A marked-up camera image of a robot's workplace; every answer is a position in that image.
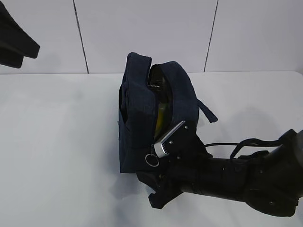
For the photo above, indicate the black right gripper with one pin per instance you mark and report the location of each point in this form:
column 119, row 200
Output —
column 190, row 169

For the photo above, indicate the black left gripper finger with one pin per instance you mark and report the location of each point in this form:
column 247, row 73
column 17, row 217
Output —
column 14, row 38
column 11, row 57

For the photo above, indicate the dark blue lunch bag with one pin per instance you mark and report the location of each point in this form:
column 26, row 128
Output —
column 139, row 104

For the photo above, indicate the yellow lemon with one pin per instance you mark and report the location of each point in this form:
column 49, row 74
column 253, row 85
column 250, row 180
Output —
column 161, row 121

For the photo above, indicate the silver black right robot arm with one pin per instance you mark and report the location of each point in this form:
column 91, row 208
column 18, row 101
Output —
column 266, row 175

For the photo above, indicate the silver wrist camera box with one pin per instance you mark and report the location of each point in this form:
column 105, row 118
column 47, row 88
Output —
column 169, row 142

